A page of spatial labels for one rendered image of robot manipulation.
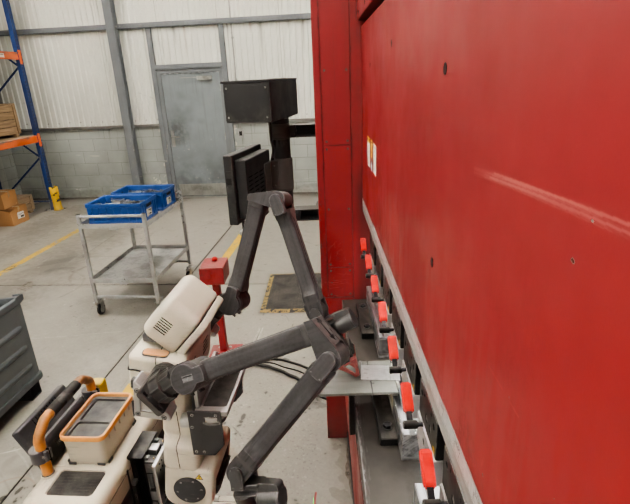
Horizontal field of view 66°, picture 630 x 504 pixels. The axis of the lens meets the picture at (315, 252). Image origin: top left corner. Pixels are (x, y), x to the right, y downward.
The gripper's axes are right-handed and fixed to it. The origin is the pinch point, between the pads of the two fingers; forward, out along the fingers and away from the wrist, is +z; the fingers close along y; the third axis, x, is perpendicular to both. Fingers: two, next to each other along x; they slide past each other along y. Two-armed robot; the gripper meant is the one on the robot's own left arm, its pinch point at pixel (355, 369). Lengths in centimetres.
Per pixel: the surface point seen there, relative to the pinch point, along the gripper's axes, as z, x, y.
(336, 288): 4, 6, 84
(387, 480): 16.1, 2.4, -33.0
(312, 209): -27, 1, 138
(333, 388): -2.3, 7.8, -7.4
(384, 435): 13.8, -0.2, -18.6
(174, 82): -220, 156, 713
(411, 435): 12.0, -9.0, -26.1
